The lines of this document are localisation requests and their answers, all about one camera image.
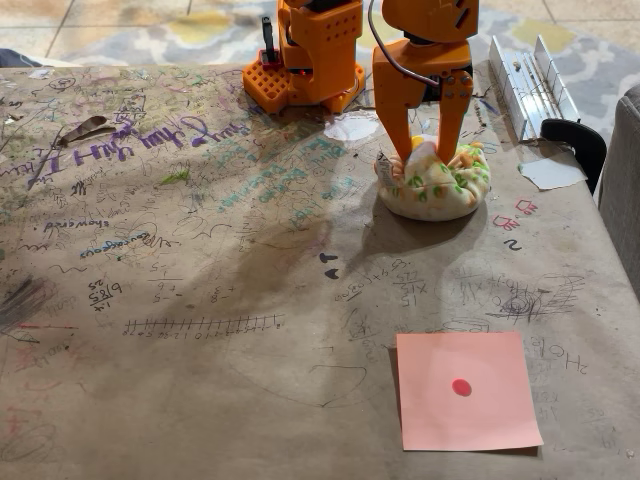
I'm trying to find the dark fabric item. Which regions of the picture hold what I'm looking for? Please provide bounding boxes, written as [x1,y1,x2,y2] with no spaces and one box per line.
[0,47,46,69]

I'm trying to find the pink sticky note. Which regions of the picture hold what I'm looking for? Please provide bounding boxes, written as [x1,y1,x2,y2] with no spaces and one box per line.
[395,331,545,452]

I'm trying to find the plush cat toy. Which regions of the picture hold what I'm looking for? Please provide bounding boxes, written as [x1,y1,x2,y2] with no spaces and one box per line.
[375,134,492,222]

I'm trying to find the grey upholstered seat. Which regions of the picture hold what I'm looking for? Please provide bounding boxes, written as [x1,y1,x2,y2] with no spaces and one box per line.
[597,83,640,304]

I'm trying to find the scribbled brown paper cover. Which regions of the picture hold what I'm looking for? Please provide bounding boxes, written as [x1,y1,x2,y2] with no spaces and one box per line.
[0,60,640,480]

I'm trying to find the thin servo cable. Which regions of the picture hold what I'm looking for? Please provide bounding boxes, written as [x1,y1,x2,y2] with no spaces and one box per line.
[367,0,442,89]

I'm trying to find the black clamp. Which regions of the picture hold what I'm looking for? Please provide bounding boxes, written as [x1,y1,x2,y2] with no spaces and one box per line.
[539,118,608,196]

